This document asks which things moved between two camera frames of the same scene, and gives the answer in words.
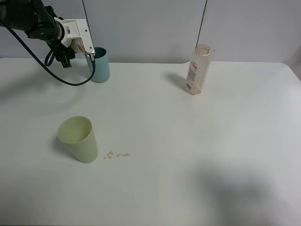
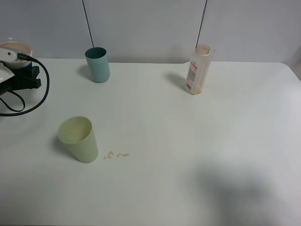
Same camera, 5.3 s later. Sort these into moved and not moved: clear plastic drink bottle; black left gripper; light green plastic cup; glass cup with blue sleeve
Moved: glass cup with blue sleeve; black left gripper
Not moved: light green plastic cup; clear plastic drink bottle
